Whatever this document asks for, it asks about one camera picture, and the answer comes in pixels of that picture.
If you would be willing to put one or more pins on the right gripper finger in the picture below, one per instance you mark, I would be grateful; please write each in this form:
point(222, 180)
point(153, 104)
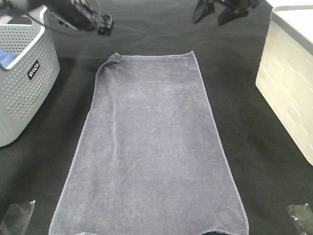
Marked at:
point(230, 14)
point(202, 10)

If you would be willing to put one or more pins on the grey-blue terry towel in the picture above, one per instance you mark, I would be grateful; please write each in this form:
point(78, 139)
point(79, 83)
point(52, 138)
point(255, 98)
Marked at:
point(149, 160)

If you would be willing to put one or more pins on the black table cloth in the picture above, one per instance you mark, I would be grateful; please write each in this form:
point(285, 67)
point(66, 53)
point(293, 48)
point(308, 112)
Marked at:
point(269, 170)

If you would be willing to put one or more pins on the blue towel in basket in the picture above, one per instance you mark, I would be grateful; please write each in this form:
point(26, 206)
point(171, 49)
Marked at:
point(6, 58)

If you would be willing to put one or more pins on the white slatted storage box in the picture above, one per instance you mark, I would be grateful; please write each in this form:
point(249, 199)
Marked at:
point(285, 73)

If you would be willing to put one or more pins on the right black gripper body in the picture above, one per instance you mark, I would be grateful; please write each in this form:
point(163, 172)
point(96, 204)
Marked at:
point(238, 5)

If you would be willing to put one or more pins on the clear tape strip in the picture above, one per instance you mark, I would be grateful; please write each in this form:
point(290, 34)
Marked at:
point(302, 217)
point(17, 218)

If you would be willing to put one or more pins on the grey perforated laundry basket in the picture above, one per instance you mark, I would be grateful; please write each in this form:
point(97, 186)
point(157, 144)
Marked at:
point(26, 82)

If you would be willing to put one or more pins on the right clear tape strip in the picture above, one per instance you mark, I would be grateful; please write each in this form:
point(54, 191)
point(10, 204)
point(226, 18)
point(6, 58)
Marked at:
point(302, 217)

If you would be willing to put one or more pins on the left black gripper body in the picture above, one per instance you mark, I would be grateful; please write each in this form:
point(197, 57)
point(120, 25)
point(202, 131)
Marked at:
point(85, 17)

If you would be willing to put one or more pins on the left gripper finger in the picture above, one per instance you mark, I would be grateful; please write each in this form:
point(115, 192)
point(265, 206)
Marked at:
point(105, 25)

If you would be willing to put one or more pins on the left clear tape strip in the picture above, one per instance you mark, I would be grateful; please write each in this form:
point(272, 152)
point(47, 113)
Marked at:
point(17, 218)

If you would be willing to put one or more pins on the left black Piper arm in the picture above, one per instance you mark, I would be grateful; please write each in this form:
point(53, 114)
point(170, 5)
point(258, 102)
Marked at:
point(60, 9)

